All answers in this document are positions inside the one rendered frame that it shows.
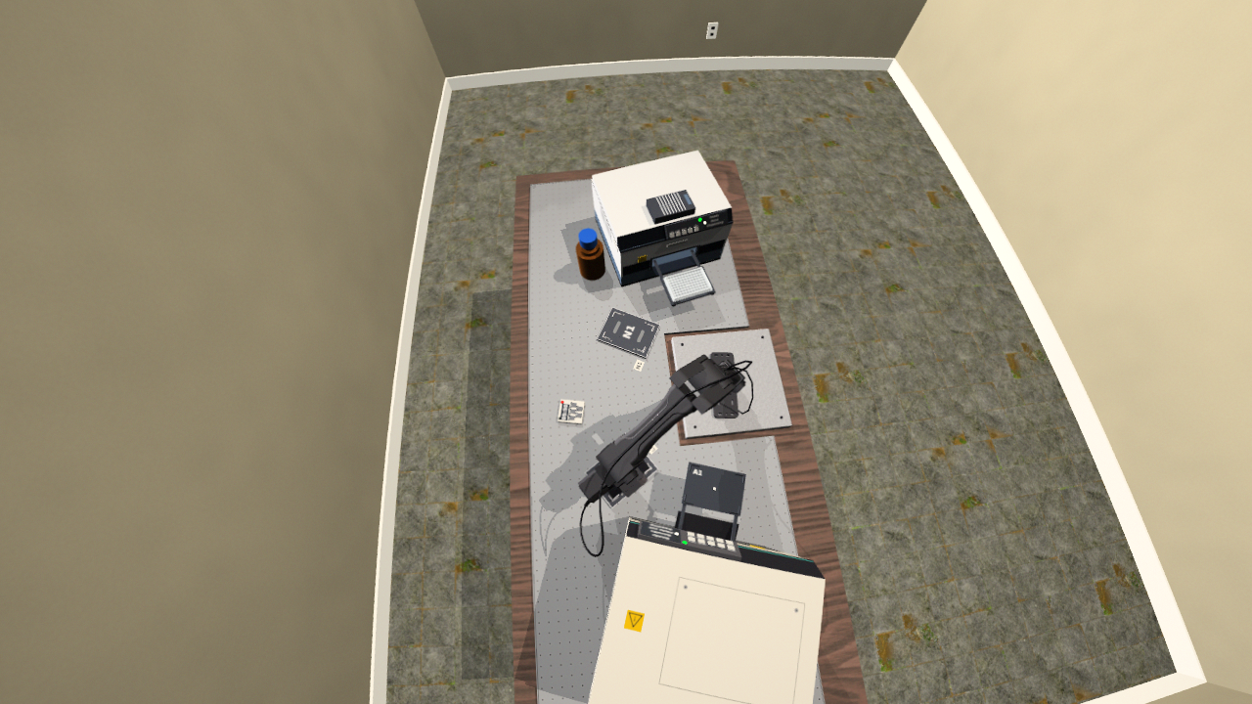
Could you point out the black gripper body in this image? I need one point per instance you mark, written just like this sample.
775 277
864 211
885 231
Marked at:
633 486

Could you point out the brown bottle with blue cap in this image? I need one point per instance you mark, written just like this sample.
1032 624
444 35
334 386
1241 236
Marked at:
591 255

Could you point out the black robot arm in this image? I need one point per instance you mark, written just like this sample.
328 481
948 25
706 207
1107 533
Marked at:
634 445

